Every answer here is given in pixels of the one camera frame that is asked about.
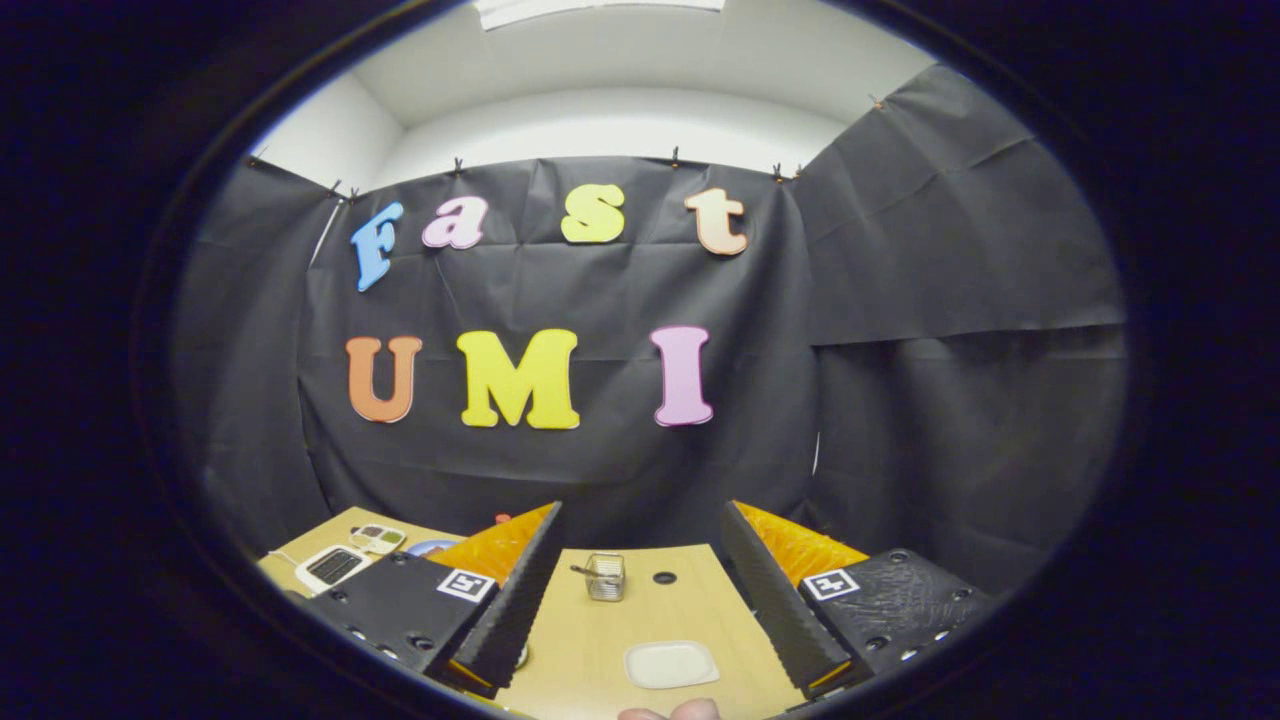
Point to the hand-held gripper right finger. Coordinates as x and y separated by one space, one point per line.
768 600

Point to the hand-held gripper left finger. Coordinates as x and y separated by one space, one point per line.
520 600

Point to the blue plate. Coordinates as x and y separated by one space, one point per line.
430 547

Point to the small white square plate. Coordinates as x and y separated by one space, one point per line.
670 665

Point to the white compartment tray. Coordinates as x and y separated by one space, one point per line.
377 538

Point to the white toaster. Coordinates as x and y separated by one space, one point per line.
335 567

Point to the black backdrop cloth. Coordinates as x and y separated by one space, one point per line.
950 300

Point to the ceiling light panel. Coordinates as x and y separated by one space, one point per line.
600 10

